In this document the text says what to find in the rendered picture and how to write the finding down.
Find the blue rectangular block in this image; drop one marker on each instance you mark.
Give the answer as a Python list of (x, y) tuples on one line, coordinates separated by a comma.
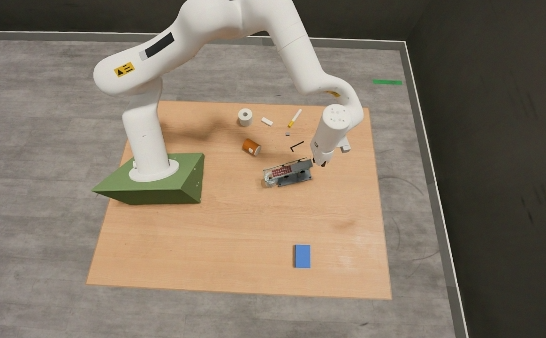
[(303, 256)]

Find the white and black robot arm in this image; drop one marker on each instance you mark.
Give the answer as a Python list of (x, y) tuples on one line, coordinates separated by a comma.
[(138, 71)]

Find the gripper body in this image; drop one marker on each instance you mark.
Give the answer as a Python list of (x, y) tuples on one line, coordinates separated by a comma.
[(319, 156)]

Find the orange-brown cylinder with grey end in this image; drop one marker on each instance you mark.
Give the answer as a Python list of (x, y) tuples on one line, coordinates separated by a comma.
[(251, 146)]

